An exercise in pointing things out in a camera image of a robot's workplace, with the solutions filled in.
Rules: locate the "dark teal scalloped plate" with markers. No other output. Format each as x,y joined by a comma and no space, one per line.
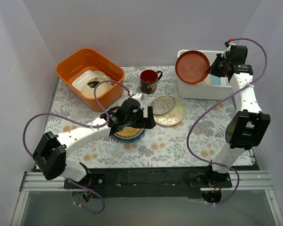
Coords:
129,137

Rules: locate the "red-brown plastic plate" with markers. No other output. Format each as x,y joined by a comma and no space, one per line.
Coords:
191,67

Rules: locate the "cream floral plate in bin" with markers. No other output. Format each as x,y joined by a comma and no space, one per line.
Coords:
104,77

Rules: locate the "pink plate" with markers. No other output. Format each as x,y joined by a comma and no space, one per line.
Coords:
132,137

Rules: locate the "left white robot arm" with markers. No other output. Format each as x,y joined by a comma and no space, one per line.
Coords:
51,153

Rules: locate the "cream plate with black motif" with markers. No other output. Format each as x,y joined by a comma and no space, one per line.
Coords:
88,89

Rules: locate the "cream and green floral plate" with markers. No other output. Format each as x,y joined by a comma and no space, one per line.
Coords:
173,117

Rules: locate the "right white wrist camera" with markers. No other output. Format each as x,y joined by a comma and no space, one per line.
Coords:
226,53

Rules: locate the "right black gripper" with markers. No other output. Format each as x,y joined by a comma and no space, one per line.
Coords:
220,67

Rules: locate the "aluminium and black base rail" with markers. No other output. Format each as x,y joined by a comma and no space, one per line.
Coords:
154,182

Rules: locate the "cream and blue floral plate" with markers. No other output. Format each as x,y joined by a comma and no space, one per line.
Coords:
211,80

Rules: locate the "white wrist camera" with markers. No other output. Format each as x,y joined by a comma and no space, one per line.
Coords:
226,53
138,96

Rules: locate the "white square dish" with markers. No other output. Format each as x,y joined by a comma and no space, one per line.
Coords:
80,82

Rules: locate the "floral patterned table mat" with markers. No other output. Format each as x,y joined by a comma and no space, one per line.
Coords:
159,147

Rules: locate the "black and red mug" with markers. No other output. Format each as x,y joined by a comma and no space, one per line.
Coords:
149,80

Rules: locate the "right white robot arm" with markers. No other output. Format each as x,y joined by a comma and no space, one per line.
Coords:
249,124

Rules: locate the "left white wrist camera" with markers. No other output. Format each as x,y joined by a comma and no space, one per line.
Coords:
138,96

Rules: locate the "white plastic bin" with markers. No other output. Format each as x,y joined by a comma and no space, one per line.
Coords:
209,92

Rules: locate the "woven bamboo tray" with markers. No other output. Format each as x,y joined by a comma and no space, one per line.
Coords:
129,132

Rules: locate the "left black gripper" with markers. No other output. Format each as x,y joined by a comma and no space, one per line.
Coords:
137,120

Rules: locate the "speckled grey stoneware plate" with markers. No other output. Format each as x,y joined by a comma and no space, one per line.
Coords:
162,105

